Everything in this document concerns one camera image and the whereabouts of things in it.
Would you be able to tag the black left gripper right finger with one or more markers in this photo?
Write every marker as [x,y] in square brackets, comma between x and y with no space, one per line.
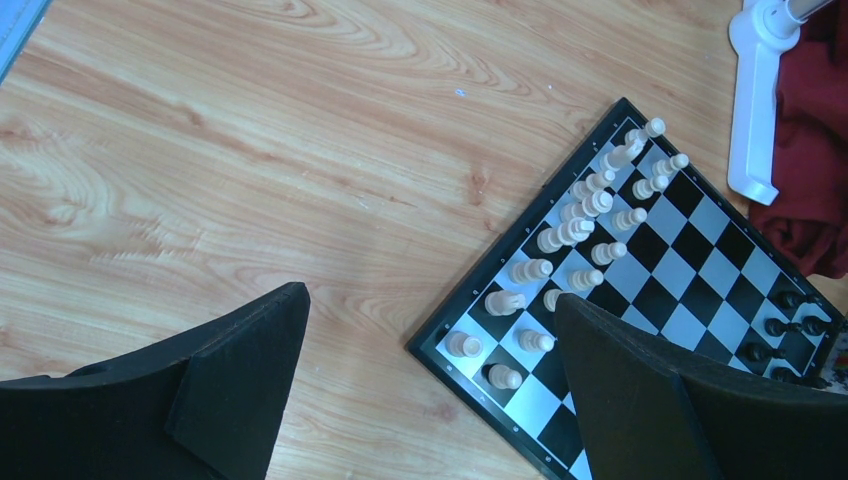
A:
[649,409]

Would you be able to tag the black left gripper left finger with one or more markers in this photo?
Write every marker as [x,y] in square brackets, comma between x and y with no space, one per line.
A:
[207,403]

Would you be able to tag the black rook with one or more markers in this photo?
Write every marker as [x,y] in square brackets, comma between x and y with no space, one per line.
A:
[793,299]

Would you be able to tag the yellow square tin box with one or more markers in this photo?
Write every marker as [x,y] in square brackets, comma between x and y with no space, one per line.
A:
[838,363]

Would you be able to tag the black knight on board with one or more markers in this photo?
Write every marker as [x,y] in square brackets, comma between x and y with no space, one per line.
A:
[815,326]

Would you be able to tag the white chess pieces row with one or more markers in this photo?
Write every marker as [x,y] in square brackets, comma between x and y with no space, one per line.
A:
[583,243]

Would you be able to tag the black pawn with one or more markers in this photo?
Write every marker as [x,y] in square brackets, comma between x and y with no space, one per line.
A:
[786,375]
[757,352]
[775,327]

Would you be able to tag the black pawn leftmost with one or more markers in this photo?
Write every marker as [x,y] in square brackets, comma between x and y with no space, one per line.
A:
[786,375]

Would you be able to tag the black pawn far right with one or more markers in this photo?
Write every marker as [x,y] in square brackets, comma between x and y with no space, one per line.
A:
[775,327]

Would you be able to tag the black white chessboard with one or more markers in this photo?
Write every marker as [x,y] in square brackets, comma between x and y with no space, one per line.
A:
[673,258]

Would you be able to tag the red hanging shirt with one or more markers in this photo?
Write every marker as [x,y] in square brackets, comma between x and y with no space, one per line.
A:
[807,222]

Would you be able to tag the white clothes rack pole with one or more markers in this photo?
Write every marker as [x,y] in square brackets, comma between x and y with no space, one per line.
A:
[759,34]

